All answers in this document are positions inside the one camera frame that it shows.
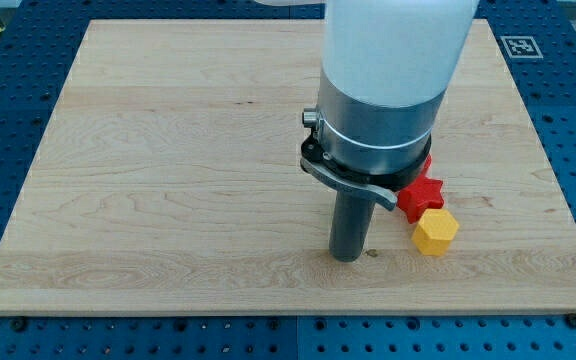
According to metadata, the black and white fiducial tag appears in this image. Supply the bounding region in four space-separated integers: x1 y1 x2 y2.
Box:
500 35 543 59

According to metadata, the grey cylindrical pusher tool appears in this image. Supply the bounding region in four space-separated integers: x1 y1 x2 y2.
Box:
329 192 375 262

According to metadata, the black clamp with silver lever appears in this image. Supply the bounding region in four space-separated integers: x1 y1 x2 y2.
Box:
300 135 432 211

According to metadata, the red star block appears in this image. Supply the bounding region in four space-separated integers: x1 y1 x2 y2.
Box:
397 155 445 224

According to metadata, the yellow hexagon block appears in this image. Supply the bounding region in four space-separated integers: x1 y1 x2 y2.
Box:
412 209 460 256

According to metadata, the light wooden board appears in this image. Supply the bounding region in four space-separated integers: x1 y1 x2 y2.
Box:
0 20 576 317

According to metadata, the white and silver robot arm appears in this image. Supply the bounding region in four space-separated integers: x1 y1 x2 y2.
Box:
317 0 479 175

